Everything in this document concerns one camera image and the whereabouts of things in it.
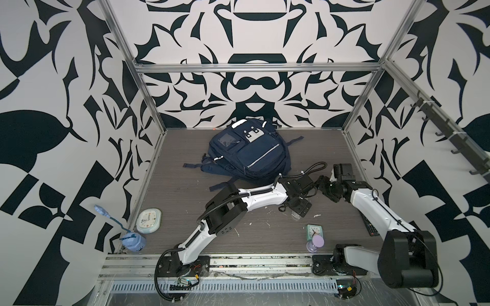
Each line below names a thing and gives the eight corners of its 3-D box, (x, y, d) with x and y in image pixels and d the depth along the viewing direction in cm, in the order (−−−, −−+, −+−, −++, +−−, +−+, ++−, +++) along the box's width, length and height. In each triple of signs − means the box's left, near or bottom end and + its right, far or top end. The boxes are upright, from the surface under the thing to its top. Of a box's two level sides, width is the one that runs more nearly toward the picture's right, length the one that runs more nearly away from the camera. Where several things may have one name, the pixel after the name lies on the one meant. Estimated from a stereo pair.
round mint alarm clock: (135, 233, 83) (132, 231, 81) (143, 210, 90) (140, 208, 88) (158, 233, 84) (155, 231, 81) (164, 210, 90) (162, 208, 88)
